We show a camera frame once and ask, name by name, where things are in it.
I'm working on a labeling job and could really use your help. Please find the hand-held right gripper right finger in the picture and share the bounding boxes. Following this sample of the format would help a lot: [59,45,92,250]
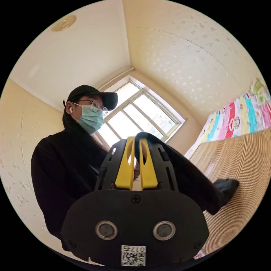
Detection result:
[139,138,158,190]

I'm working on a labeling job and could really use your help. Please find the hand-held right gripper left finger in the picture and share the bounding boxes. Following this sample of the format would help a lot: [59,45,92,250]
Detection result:
[114,136,136,190]

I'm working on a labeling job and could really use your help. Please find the black pants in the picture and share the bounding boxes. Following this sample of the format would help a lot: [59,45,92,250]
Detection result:
[134,132,240,215]

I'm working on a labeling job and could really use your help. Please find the window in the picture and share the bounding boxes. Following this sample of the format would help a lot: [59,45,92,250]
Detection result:
[94,75,187,148]

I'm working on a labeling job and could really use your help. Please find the person's body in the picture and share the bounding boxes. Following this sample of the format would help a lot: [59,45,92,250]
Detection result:
[31,84,141,252]

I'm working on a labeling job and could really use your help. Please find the bed with woven mat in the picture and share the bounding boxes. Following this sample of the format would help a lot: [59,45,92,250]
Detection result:
[183,78,271,260]

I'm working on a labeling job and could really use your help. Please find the round ceiling lamp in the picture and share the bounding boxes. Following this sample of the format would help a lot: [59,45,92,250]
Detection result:
[51,15,77,32]

